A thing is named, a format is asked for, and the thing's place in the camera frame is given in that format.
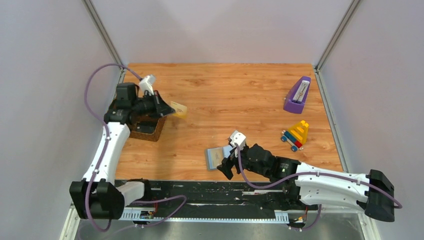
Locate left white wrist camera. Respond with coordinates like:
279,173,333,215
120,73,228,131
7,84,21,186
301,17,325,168
138,74,156,95

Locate purple metronome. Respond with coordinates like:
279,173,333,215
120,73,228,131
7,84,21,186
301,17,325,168
283,76,311,114

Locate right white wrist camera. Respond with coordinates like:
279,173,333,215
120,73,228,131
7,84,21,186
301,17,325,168
228,130,247,149

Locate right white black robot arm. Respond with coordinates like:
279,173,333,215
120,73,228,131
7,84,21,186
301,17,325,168
217,144,402,222

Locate colourful toy block vehicle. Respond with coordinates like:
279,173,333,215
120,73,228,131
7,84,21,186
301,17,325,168
280,120,310,152

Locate white slotted cable duct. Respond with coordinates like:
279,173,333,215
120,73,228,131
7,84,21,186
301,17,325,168
118,207,290,224

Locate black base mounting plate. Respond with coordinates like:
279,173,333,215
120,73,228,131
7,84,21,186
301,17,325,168
131,180,318,218

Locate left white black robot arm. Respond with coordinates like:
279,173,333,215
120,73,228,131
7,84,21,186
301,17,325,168
69,82,176,220

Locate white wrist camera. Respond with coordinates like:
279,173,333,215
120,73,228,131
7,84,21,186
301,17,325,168
228,130,247,149
138,74,156,95

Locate grey card holder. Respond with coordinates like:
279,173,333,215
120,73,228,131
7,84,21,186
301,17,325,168
204,144,234,171

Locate gold striped card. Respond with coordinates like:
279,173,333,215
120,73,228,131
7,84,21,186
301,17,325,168
170,101,188,119

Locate brown woven divided basket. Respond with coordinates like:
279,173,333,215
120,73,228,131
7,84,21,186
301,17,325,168
110,96,168,143

